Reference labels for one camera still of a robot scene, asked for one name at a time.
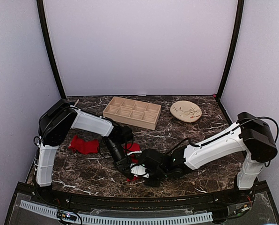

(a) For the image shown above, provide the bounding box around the red Santa face sock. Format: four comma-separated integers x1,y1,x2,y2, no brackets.
122,143,141,182

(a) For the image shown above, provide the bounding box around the plain red sock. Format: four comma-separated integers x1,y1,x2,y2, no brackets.
68,135,100,154

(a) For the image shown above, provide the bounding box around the wooden compartment tray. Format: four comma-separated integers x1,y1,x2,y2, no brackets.
103,97,161,130

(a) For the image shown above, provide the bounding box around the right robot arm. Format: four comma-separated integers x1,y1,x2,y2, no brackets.
130,112,278,203

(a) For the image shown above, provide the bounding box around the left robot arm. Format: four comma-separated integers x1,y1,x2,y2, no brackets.
35,99,133,204

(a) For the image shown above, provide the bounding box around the cream painted ceramic plate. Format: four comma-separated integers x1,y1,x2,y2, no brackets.
170,100,202,123

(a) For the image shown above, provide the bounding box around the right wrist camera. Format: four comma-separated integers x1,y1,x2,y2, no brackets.
130,164,149,178

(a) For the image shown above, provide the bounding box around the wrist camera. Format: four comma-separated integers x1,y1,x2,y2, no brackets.
117,126,134,144
130,164,149,178

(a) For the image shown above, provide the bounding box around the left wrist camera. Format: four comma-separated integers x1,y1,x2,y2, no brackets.
117,126,134,144

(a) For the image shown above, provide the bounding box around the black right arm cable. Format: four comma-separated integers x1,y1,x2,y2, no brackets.
165,116,279,167

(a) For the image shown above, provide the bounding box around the white perforated cable duct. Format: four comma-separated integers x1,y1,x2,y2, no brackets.
19,200,213,225

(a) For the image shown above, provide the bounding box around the black front rail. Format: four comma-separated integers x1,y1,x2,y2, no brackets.
17,181,266,213

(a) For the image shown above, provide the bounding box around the left black frame post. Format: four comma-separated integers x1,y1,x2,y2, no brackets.
36,0,66,99

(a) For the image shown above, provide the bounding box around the black frame post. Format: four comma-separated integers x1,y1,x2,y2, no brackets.
216,0,244,99
36,0,66,99

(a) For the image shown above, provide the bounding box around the right black frame post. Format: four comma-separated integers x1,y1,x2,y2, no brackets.
216,0,244,99

